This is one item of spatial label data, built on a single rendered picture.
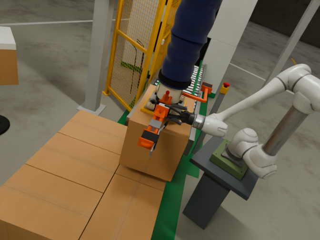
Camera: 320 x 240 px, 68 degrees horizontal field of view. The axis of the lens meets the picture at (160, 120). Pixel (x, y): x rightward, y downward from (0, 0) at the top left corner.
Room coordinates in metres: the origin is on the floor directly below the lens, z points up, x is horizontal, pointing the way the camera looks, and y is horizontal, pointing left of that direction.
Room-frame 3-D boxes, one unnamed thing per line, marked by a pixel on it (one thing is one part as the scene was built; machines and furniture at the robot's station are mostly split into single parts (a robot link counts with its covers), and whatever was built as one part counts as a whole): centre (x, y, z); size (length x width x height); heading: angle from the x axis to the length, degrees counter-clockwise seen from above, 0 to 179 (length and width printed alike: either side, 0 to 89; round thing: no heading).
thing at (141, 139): (0.93, 0.03, 1.21); 0.08 x 0.07 x 0.05; 177
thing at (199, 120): (1.26, -0.23, 1.20); 0.09 x 0.06 x 0.09; 177
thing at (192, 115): (1.26, -0.15, 1.20); 0.09 x 0.07 x 0.08; 87
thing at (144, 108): (1.54, 0.09, 1.09); 0.34 x 0.10 x 0.05; 177
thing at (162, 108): (1.28, 0.01, 1.20); 0.10 x 0.08 x 0.06; 87
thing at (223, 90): (2.44, -0.56, 0.50); 0.07 x 0.07 x 1.00; 87
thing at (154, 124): (1.07, 0.02, 1.20); 0.07 x 0.07 x 0.04; 87
